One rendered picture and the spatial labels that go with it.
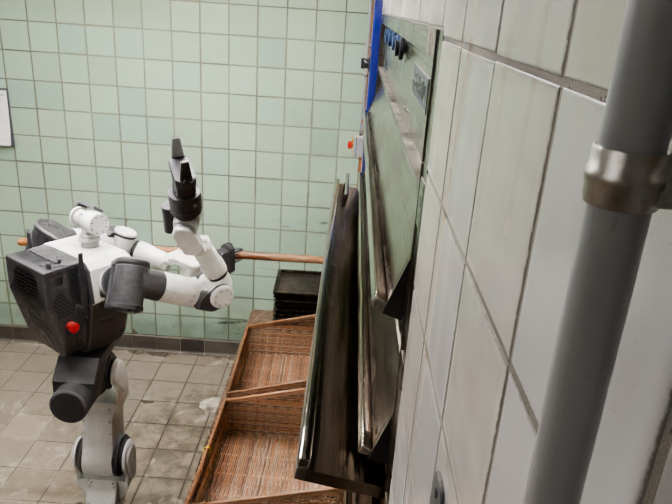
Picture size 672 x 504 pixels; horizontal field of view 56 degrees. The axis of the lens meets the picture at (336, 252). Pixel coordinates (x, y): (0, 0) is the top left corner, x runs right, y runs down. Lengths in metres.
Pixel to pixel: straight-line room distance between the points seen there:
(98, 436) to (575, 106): 2.17
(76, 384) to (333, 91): 2.14
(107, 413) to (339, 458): 1.30
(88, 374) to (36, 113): 2.20
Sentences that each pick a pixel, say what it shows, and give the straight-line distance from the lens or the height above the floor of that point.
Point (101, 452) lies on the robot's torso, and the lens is 2.38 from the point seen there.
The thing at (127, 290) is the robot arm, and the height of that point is 1.35.
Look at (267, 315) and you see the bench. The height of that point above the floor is 0.58.
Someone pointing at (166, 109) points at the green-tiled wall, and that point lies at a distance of 3.72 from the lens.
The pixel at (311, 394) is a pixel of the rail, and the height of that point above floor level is 1.44.
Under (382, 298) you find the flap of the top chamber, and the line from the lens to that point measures 0.92.
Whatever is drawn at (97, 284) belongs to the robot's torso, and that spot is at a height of 1.33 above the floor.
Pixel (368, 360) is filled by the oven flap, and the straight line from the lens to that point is 1.28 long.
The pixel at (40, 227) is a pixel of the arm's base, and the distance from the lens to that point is 2.19.
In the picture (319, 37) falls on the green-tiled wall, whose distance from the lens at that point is 3.53.
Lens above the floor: 2.12
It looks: 21 degrees down
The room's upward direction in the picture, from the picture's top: 4 degrees clockwise
